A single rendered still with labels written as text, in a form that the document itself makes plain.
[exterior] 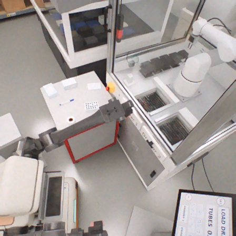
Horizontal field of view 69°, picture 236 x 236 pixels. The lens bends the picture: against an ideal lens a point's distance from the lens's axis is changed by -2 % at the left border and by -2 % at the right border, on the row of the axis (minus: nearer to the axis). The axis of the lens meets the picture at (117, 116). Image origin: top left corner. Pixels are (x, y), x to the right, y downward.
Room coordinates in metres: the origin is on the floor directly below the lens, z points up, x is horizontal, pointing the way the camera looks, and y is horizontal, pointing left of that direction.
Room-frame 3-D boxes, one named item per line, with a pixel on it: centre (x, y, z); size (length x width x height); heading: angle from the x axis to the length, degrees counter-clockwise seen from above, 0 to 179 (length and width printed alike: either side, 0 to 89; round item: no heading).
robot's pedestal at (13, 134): (0.58, 0.95, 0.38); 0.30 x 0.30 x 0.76; 43
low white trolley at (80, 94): (1.02, 0.38, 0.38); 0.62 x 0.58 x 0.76; 36
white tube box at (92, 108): (0.94, 0.25, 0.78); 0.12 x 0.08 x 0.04; 110
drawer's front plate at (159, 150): (0.60, -0.29, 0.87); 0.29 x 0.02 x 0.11; 36
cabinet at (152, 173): (1.10, -0.53, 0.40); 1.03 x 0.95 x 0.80; 36
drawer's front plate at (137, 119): (0.86, -0.11, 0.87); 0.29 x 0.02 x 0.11; 36
